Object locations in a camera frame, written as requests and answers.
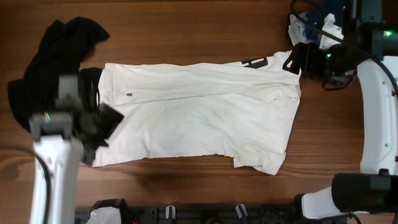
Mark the black garment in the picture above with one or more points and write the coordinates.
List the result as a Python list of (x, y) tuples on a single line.
[(61, 50)]

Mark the white t-shirt with black print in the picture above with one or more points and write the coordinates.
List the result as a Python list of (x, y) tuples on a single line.
[(199, 110)]

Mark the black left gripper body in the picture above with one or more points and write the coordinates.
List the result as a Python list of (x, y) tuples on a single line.
[(105, 122)]

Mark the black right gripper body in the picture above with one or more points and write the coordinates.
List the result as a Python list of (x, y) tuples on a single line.
[(320, 61)]

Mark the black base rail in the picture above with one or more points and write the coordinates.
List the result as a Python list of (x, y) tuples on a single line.
[(168, 215)]

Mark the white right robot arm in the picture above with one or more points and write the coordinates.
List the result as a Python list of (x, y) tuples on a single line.
[(374, 188)]

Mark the light grey garment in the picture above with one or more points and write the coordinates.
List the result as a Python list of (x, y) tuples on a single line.
[(298, 32)]

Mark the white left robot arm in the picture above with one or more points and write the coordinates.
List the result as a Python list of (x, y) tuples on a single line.
[(61, 141)]

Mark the blue garment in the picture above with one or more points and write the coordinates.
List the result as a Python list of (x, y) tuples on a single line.
[(313, 17)]

